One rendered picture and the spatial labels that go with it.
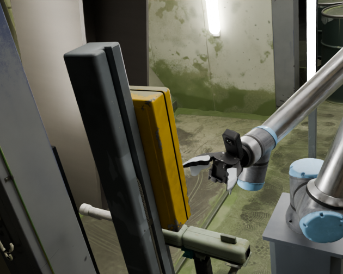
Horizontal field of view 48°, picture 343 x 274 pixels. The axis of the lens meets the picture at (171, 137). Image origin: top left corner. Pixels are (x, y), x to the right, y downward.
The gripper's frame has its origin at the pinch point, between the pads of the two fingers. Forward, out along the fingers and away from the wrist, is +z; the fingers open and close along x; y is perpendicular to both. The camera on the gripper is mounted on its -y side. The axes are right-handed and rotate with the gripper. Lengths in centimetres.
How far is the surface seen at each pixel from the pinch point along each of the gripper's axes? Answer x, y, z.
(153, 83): 210, 93, -220
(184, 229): -5.4, 5.7, 14.1
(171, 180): -12.3, -20.4, 30.4
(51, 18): 95, -20, -22
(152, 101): -9.5, -34.5, 33.0
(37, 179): 37.3, 6.8, 25.9
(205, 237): -11.6, 4.0, 14.6
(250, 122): 101, 106, -242
